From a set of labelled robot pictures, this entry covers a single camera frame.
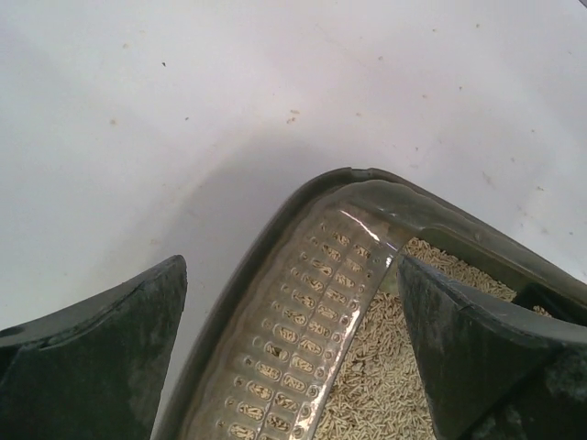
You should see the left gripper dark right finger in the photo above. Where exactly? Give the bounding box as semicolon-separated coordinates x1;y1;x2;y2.
397;257;586;439

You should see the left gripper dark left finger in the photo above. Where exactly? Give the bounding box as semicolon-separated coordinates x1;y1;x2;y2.
1;255;187;439

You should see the dark brown litter box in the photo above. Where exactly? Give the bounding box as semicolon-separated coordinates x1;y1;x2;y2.
157;168;586;439

